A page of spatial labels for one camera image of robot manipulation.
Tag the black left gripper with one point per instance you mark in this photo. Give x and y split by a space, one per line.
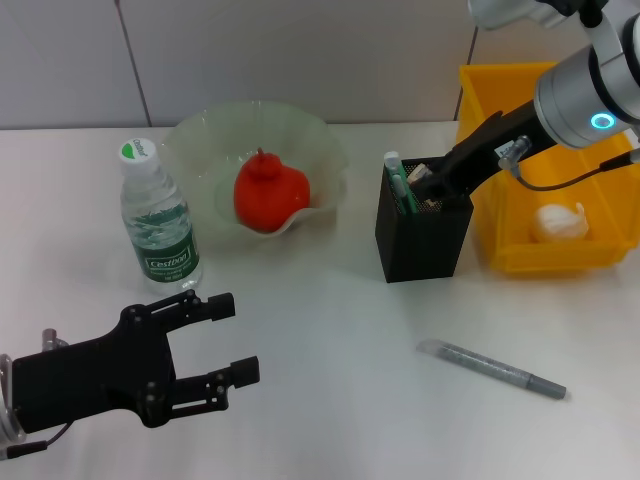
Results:
95 380

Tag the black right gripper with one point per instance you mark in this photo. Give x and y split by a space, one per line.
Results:
485 150

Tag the black mesh pen holder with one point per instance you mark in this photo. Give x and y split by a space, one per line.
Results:
425 245

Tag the pale green wavy fruit plate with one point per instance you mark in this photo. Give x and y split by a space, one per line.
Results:
300 145

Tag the yellow plastic bin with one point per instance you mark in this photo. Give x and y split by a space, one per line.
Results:
575 250

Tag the grey marker pen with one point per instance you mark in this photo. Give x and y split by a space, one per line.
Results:
490 367

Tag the white garlic bulb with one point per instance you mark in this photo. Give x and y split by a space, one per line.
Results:
555 225

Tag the orange toy fruit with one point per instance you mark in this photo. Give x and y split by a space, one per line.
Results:
270 195

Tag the clear green-label water bottle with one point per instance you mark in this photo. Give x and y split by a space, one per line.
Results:
165 240

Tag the beige eraser with barcode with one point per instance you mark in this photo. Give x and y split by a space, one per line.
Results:
417 172

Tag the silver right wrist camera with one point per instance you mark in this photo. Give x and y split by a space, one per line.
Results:
500 12

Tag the mint green pen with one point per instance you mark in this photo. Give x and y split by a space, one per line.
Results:
400 187

